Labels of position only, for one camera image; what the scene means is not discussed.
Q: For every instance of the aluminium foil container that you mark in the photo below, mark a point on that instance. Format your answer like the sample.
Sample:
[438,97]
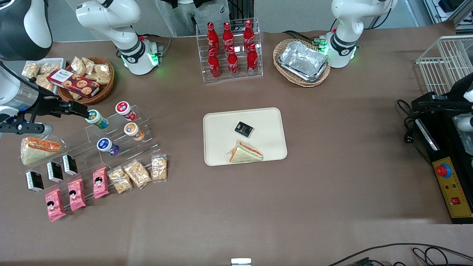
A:
[303,61]

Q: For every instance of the small white block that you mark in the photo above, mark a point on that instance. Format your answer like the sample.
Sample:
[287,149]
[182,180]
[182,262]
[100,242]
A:
[241,262]

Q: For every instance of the brown table cover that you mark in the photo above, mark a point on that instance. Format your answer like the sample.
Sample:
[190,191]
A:
[332,192]

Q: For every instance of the red cola bottle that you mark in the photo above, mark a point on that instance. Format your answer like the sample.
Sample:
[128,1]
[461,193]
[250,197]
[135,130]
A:
[252,60]
[248,32]
[212,35]
[213,64]
[228,34]
[232,62]

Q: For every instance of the person in grey trousers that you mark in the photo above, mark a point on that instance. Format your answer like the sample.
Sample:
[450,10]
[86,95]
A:
[184,16]

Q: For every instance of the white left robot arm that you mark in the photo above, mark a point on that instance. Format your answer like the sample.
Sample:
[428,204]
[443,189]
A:
[347,37]

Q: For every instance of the red cookie box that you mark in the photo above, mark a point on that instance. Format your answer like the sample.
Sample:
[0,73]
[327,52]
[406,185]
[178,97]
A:
[75,84]

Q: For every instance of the pink snack pack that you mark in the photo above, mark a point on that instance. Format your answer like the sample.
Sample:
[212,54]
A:
[100,183]
[54,205]
[76,194]

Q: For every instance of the yellow control panel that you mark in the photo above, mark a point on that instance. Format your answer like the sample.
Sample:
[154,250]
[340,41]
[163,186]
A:
[456,188]

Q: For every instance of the dark brown wicker basket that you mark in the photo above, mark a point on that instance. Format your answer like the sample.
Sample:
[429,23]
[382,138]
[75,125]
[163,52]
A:
[105,92]

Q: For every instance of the cream plastic tray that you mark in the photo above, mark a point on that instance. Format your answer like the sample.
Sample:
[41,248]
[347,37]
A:
[221,133]

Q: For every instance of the purple gum bottle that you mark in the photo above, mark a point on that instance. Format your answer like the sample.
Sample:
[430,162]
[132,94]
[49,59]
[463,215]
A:
[104,145]

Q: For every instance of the small black white box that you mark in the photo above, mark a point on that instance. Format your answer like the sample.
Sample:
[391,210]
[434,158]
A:
[34,181]
[70,165]
[55,172]

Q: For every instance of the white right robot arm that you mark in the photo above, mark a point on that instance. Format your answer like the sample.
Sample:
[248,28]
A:
[111,18]

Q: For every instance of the clear plastic container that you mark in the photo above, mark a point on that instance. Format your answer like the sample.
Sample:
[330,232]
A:
[466,142]

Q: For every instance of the black sealing machine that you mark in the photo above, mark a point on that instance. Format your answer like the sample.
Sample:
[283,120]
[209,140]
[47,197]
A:
[447,144]

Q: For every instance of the red emergency stop button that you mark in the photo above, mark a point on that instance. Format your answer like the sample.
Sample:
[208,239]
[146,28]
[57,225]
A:
[442,170]

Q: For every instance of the white plastic bin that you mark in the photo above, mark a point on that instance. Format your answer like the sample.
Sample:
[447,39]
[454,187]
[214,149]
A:
[59,61]

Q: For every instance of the black metal stand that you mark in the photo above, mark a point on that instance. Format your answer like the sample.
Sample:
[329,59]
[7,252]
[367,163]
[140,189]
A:
[242,9]

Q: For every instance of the clear acrylic stepped display stand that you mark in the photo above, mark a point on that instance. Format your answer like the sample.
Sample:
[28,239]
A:
[92,133]

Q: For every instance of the red gum bottle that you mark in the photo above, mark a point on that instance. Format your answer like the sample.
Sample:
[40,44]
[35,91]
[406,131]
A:
[123,108]

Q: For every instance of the flat black card pack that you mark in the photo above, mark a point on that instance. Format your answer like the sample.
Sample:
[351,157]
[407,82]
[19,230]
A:
[244,129]

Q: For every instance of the clear oat bar pack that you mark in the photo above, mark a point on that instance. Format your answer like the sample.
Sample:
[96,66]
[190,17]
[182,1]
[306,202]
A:
[43,83]
[120,180]
[101,78]
[159,168]
[89,63]
[50,67]
[137,173]
[102,68]
[30,70]
[78,65]

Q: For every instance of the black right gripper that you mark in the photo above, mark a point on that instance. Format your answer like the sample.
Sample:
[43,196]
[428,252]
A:
[47,104]

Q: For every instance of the orange gum bottle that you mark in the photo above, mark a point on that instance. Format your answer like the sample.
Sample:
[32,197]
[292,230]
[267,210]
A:
[131,129]

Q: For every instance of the green gum bottle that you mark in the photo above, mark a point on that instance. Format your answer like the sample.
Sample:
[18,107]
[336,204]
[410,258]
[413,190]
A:
[98,120]

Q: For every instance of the clear acrylic bottle rack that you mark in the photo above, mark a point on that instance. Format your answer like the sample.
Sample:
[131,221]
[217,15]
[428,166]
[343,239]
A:
[240,75]

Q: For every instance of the aluminium frame rack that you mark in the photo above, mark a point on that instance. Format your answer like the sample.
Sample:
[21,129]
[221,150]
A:
[451,7]

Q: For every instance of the wrapped triangle sandwich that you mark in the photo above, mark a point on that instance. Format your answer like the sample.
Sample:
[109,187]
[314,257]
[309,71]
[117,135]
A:
[245,153]
[37,151]

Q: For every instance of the light wicker basket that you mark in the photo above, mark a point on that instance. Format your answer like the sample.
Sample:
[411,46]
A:
[281,50]

